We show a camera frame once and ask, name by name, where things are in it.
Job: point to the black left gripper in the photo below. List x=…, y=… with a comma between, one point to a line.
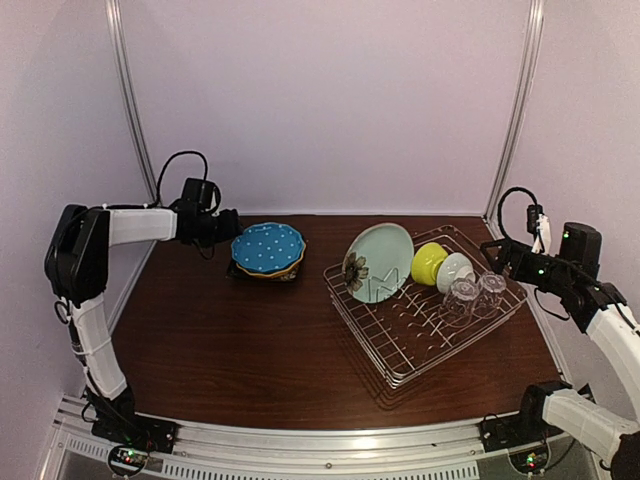
x=230, y=228

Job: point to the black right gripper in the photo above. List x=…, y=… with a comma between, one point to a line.
x=508, y=254

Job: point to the blue polka dot plate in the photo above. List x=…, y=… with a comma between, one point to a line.
x=268, y=248

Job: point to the yellow polka dot plate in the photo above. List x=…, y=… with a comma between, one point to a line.
x=286, y=274

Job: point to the black square floral plate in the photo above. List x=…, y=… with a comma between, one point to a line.
x=232, y=272

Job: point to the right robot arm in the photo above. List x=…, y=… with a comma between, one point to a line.
x=600, y=312

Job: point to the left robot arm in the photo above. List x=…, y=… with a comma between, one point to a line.
x=77, y=267

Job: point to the white grid pattern bowl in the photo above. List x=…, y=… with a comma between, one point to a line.
x=455, y=266

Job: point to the clear glass far right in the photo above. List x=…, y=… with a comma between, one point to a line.
x=492, y=288

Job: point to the clear glass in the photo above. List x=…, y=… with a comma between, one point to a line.
x=492, y=288
x=457, y=306

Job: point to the clear glass near left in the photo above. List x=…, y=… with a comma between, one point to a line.
x=457, y=306

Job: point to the lime green bowl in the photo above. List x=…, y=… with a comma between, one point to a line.
x=427, y=262

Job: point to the pale green flower plate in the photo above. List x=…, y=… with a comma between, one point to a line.
x=378, y=263

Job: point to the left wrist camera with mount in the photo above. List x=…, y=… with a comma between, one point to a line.
x=204, y=193

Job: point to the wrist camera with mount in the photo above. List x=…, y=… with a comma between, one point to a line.
x=204, y=193
x=538, y=226

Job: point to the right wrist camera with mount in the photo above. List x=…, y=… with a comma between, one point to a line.
x=538, y=226

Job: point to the right aluminium frame post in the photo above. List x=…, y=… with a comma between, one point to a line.
x=529, y=60

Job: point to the aluminium frame post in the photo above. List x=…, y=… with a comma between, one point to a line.
x=126, y=85
x=529, y=60

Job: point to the chrome wire dish rack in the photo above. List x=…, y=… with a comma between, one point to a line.
x=403, y=336

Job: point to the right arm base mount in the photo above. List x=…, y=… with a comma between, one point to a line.
x=507, y=432

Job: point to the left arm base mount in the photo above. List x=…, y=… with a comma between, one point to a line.
x=117, y=421

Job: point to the left aluminium frame post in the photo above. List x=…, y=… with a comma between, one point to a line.
x=126, y=85

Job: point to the front aluminium rail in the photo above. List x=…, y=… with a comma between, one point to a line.
x=451, y=450

